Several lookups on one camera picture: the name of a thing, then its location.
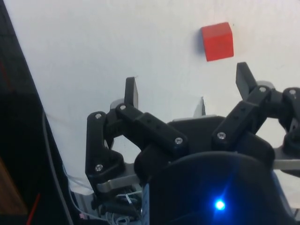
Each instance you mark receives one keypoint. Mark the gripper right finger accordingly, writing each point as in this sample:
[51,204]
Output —
[243,117]

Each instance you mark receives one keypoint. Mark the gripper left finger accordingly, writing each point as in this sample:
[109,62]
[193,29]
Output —
[150,124]

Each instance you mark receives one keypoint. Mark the red cube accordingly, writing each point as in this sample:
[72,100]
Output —
[219,44]

